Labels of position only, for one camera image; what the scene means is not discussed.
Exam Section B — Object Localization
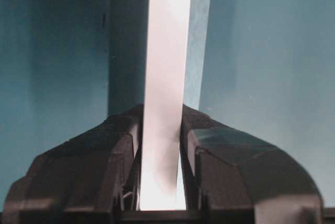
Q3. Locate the teal table mat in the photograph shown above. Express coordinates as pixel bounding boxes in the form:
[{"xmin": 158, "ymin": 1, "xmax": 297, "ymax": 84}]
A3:
[{"xmin": 1, "ymin": 0, "xmax": 334, "ymax": 207}]

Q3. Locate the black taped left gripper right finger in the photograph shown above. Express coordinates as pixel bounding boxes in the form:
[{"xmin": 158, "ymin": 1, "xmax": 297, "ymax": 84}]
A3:
[{"xmin": 180, "ymin": 106, "xmax": 323, "ymax": 223}]

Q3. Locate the white wooden board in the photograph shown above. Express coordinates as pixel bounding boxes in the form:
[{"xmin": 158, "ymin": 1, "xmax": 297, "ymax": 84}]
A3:
[{"xmin": 139, "ymin": 0, "xmax": 191, "ymax": 211}]

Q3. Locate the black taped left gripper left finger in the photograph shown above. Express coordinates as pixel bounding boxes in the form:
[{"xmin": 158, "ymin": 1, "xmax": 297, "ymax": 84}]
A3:
[{"xmin": 2, "ymin": 105, "xmax": 143, "ymax": 223}]

